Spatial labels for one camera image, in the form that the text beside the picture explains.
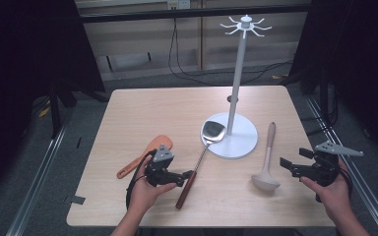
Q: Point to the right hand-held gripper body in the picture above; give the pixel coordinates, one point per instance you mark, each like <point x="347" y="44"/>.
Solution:
<point x="323" y="168"/>

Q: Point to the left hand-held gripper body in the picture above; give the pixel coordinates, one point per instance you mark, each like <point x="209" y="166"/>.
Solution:
<point x="159" y="172"/>

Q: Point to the beige ladle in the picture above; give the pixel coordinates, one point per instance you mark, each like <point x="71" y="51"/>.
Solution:
<point x="265" y="182"/>

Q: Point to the orange rice paddle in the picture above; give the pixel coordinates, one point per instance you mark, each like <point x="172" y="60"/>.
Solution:
<point x="159" y="142"/>

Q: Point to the white utensil stand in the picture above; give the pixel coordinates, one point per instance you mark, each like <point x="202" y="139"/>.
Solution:
<point x="239" y="65"/>

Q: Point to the person's left hand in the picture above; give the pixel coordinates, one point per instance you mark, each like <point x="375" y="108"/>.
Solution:
<point x="144" y="195"/>

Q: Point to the person's right hand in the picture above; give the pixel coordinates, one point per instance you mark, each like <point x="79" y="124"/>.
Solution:
<point x="336" y="196"/>

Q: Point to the small brown knob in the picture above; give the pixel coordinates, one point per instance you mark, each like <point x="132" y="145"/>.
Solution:
<point x="228" y="98"/>

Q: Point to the grey tape piece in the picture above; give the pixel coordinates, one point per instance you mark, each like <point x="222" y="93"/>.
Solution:
<point x="76" y="199"/>

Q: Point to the black curtain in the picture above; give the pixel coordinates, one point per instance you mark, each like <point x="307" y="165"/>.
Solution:
<point x="19" y="82"/>
<point x="364" y="65"/>

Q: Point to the black stand leg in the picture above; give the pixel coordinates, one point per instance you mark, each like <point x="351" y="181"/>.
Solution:
<point x="55" y="111"/>

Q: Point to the black horizontal bar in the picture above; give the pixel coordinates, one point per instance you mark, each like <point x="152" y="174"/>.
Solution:
<point x="144" y="15"/>

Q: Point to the white power outlet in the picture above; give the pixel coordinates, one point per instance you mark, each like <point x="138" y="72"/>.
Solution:
<point x="178" y="4"/>

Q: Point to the metal floor rail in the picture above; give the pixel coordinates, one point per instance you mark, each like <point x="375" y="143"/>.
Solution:
<point x="367" y="196"/>
<point x="36" y="183"/>

